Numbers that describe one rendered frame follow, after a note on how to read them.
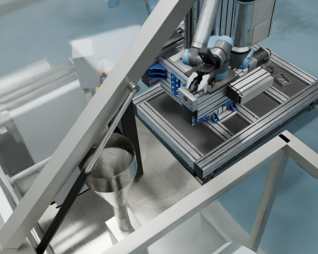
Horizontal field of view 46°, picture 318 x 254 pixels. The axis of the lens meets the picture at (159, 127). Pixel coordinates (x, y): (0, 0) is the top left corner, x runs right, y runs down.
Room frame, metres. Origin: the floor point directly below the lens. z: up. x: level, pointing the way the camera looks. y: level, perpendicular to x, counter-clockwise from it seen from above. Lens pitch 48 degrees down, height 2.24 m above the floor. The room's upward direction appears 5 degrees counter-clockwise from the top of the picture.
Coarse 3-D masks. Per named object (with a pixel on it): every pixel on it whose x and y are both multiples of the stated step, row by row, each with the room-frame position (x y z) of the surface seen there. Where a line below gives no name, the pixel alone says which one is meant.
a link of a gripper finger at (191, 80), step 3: (192, 75) 1.15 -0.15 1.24; (195, 75) 1.15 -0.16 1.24; (189, 78) 1.14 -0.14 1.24; (192, 78) 1.13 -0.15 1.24; (195, 78) 1.14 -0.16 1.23; (189, 81) 1.12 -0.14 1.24; (192, 81) 1.12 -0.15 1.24; (195, 81) 1.15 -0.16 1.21; (189, 84) 1.10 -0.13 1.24; (192, 84) 1.13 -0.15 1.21; (189, 87) 1.09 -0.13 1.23; (192, 87) 1.13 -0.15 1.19
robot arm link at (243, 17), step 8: (240, 0) 1.52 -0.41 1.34; (248, 0) 1.51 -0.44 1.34; (240, 8) 1.53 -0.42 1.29; (248, 8) 1.52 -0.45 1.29; (240, 16) 1.53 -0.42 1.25; (248, 16) 1.52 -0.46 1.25; (240, 24) 1.53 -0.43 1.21; (248, 24) 1.53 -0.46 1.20; (232, 32) 1.57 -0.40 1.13; (240, 32) 1.52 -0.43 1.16; (248, 32) 1.53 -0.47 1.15; (240, 40) 1.52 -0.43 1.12; (248, 40) 1.54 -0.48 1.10; (232, 48) 1.53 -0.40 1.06; (240, 48) 1.52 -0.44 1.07; (248, 48) 1.52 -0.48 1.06; (232, 56) 1.52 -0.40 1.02; (240, 56) 1.51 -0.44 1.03; (248, 56) 1.50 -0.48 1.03; (232, 64) 1.52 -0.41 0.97; (240, 64) 1.50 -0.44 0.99; (248, 64) 1.53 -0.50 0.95
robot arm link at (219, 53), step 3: (213, 48) 1.30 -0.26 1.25; (216, 48) 1.29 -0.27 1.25; (213, 51) 1.27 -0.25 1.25; (216, 51) 1.27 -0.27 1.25; (219, 51) 1.27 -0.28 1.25; (222, 51) 1.28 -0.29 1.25; (216, 54) 1.25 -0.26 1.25; (219, 54) 1.25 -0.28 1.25; (222, 54) 1.26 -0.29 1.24; (222, 57) 1.25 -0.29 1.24; (225, 57) 1.27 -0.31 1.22; (222, 60) 1.24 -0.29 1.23; (222, 63) 1.24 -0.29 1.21
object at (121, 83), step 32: (160, 0) 0.47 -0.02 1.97; (192, 0) 0.46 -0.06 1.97; (160, 32) 0.43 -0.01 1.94; (128, 64) 0.41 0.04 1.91; (96, 96) 0.40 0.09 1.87; (128, 96) 0.39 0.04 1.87; (96, 128) 0.37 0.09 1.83; (64, 160) 0.34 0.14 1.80; (32, 192) 0.32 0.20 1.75; (32, 224) 0.29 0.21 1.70
